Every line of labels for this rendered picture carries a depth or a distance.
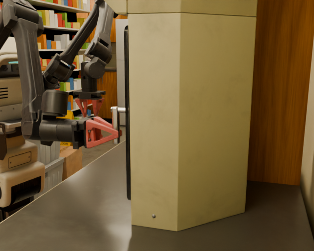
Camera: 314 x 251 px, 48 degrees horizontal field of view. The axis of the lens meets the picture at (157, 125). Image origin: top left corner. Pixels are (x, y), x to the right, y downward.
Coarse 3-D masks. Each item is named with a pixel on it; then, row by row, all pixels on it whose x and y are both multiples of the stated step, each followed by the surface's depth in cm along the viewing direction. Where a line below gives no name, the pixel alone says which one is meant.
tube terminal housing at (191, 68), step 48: (144, 0) 70; (192, 0) 70; (240, 0) 75; (144, 48) 72; (192, 48) 72; (240, 48) 78; (144, 96) 75; (192, 96) 74; (240, 96) 80; (144, 144) 77; (192, 144) 76; (240, 144) 83; (144, 192) 79; (192, 192) 79; (240, 192) 86
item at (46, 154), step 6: (36, 144) 293; (54, 144) 320; (42, 150) 303; (48, 150) 312; (54, 150) 322; (42, 156) 304; (48, 156) 313; (54, 156) 323; (42, 162) 306; (48, 162) 315
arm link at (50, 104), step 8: (48, 96) 87; (56, 96) 87; (64, 96) 88; (48, 104) 87; (56, 104) 87; (64, 104) 88; (40, 112) 90; (48, 112) 87; (56, 112) 87; (64, 112) 88; (40, 120) 90; (24, 128) 91; (32, 128) 89
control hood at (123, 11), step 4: (104, 0) 73; (108, 0) 73; (112, 0) 72; (116, 0) 72; (120, 0) 72; (124, 0) 72; (108, 4) 73; (112, 4) 72; (116, 4) 72; (120, 4) 72; (124, 4) 72; (112, 8) 73; (116, 8) 72; (120, 8) 72; (124, 8) 72; (116, 12) 73; (120, 12) 72; (124, 12) 72; (128, 12) 72
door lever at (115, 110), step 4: (112, 108) 82; (116, 108) 82; (120, 108) 82; (124, 108) 82; (112, 112) 82; (116, 112) 82; (120, 112) 82; (124, 112) 82; (112, 116) 83; (116, 116) 82; (112, 120) 83; (116, 120) 83; (112, 124) 83; (116, 124) 83; (116, 128) 83; (116, 140) 84
